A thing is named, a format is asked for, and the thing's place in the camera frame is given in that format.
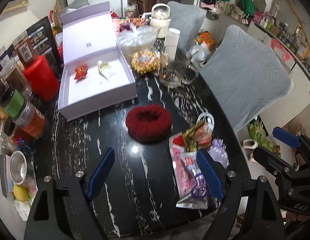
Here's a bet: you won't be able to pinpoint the lavender brocade drawstring pouch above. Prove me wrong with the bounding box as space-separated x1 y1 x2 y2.
209 139 229 168

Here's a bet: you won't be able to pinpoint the brown green snack packet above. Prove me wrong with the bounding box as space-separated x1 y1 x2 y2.
182 120 212 152

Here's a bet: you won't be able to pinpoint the white usb cable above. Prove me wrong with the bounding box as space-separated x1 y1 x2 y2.
196 112 215 131

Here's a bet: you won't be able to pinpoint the dark red fluffy scrunchie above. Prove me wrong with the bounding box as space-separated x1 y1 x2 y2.
126 105 172 144

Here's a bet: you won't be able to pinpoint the red snack packet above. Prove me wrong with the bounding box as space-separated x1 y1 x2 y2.
74 66 88 80

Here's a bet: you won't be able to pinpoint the pink rose sachet packet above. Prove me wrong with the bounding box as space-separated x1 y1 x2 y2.
169 132 185 151

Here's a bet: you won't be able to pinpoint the green slippers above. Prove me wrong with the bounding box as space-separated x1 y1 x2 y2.
248 120 273 152

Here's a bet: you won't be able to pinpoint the white fluffy slippers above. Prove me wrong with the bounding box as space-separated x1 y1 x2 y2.
242 139 259 150

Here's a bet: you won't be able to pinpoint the near grey leaf chair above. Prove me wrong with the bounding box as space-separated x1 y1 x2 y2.
199 24 294 132

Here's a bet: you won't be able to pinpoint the grey leaf chair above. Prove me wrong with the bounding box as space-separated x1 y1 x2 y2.
199 24 294 132
167 1 207 50

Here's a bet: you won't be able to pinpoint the steel cup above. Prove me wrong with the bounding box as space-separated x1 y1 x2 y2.
9 150 34 185

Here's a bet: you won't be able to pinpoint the yellow lemon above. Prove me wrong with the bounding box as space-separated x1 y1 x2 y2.
13 184 28 203

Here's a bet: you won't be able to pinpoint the orange spice jar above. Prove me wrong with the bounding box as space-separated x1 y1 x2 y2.
12 100 46 138

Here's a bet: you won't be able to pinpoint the lavender open gift box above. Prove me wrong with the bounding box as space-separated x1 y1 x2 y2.
58 2 137 121

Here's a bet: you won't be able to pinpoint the clear glass mug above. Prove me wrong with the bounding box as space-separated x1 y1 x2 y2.
159 46 199 88

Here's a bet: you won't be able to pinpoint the green lid spice jar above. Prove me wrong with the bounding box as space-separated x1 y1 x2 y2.
0 86 25 118

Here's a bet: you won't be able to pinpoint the red plastic canister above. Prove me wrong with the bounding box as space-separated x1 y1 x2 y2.
23 55 60 102

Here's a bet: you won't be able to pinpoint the bag of waffle cookies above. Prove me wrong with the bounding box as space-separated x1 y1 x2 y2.
130 50 160 75

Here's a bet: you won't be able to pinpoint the white paper cup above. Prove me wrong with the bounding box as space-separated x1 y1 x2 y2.
164 28 180 60

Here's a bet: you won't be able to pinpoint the brown label spice jar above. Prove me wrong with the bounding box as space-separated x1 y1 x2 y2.
12 31 37 68

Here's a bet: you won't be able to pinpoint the far grey leaf chair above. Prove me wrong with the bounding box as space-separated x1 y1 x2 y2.
167 1 207 50

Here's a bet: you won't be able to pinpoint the clear plastic bag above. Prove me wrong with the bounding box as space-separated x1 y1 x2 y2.
116 24 160 56

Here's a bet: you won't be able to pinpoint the black snack bag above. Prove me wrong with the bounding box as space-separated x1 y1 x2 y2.
26 16 62 77

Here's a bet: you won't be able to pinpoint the cream white water bottle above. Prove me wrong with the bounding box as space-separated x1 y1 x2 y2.
150 3 171 38

